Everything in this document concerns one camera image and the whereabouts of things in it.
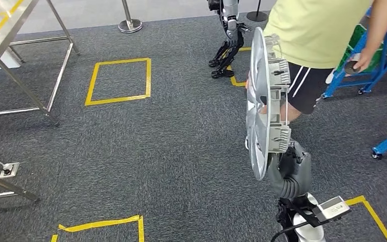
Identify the person's hand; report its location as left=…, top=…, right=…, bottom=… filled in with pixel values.
left=351, top=47, right=377, bottom=72

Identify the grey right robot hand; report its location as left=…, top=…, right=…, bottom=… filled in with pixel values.
left=266, top=141, right=311, bottom=188

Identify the black round controller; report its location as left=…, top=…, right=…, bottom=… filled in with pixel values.
left=344, top=60, right=362, bottom=75

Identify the silver plastic wheel cover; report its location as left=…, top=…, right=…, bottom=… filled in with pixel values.
left=245, top=27, right=293, bottom=181

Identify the green plastic crate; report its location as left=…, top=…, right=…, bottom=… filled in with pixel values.
left=335, top=24, right=384, bottom=73

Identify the person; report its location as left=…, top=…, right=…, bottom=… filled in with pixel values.
left=245, top=0, right=387, bottom=125

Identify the yellow floor tape square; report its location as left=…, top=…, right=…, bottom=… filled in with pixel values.
left=226, top=46, right=252, bottom=88
left=345, top=195, right=387, bottom=242
left=50, top=215, right=145, bottom=242
left=85, top=57, right=152, bottom=107

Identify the black stanchion base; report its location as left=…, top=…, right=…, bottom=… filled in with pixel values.
left=246, top=0, right=269, bottom=23

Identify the metal floor socket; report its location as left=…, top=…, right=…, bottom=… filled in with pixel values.
left=0, top=162, right=20, bottom=179

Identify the silver stanchion post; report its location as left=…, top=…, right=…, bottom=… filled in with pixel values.
left=118, top=0, right=144, bottom=34

